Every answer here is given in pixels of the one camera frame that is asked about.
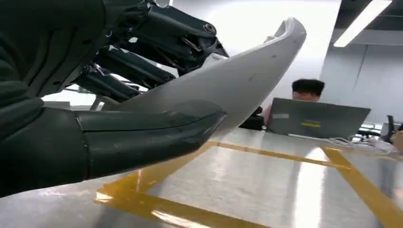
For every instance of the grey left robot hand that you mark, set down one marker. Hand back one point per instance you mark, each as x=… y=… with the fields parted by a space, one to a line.
x=47 y=148

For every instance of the silver plastic wheel hubcap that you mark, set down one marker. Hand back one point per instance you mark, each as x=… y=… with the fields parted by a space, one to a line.
x=239 y=85

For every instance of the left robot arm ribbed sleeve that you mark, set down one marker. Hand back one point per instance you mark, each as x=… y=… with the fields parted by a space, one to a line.
x=12 y=78

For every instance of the yellow bench tape strip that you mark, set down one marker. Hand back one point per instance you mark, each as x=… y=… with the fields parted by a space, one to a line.
x=176 y=214
x=371 y=195
x=283 y=154
x=151 y=176

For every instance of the black bag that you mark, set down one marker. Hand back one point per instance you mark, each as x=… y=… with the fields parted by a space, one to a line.
x=252 y=122

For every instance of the person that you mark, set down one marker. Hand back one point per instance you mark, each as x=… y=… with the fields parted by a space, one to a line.
x=307 y=88

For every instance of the grey laptop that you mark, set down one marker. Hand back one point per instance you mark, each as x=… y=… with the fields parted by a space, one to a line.
x=314 y=118

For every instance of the long ceiling light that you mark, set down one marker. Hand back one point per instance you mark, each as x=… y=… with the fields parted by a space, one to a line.
x=362 y=22

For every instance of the black office chair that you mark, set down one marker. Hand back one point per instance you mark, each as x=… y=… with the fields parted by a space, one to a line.
x=390 y=126

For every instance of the cardboard box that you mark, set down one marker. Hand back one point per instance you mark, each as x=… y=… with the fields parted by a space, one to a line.
x=399 y=141

